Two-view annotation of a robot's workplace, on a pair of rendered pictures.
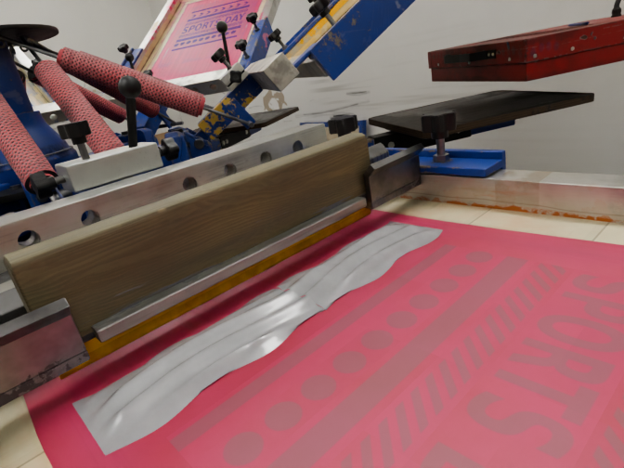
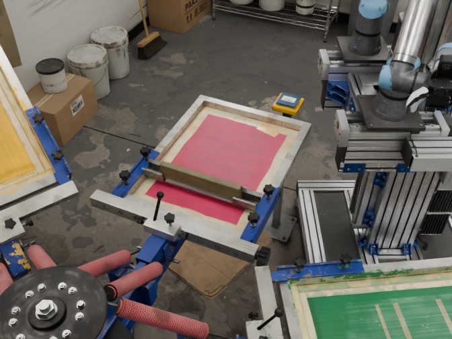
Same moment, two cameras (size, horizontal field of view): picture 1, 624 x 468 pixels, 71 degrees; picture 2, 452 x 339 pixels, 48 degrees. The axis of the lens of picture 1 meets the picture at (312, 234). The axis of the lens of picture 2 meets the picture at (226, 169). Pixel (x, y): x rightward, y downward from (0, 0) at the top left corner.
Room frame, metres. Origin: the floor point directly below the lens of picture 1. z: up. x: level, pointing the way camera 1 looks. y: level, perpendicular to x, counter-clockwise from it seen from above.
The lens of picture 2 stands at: (0.96, 1.42, 2.44)
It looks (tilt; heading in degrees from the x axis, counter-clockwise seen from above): 43 degrees down; 243
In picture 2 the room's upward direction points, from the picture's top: straight up
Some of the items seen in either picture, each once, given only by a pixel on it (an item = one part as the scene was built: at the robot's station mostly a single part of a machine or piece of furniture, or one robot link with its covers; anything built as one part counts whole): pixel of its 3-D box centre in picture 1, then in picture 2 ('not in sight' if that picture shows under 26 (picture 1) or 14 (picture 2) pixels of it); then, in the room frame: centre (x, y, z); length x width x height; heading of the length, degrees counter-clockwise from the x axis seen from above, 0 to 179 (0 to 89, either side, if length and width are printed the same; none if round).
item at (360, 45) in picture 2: not in sight; (366, 38); (-0.57, -0.18, 1.31); 0.15 x 0.15 x 0.10
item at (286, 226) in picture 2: not in sight; (281, 170); (-0.28, -0.33, 0.48); 0.22 x 0.22 x 0.96; 39
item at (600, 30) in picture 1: (566, 44); not in sight; (1.28, -0.80, 1.06); 0.61 x 0.46 x 0.12; 99
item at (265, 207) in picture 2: not in sight; (260, 216); (0.25, 0.30, 0.98); 0.30 x 0.05 x 0.07; 39
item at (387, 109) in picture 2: not in sight; (393, 99); (-0.36, 0.26, 1.31); 0.15 x 0.15 x 0.10
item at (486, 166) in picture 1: (392, 176); (137, 175); (0.60, -0.13, 0.98); 0.30 x 0.05 x 0.07; 39
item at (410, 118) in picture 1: (318, 155); not in sight; (1.16, -0.06, 0.91); 1.34 x 0.40 x 0.08; 99
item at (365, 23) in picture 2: not in sight; (371, 13); (-0.58, -0.19, 1.42); 0.13 x 0.12 x 0.14; 38
